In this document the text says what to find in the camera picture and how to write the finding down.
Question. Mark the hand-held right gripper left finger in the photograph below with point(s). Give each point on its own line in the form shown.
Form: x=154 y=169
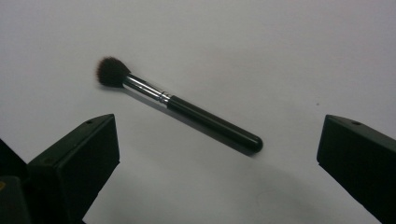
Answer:
x=77 y=168

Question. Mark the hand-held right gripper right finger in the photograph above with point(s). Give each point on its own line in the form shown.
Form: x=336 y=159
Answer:
x=361 y=161

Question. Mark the black makeup brush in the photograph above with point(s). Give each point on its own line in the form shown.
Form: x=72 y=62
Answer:
x=214 y=124

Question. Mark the white table cover board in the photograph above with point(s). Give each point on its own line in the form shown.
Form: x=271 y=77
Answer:
x=249 y=46

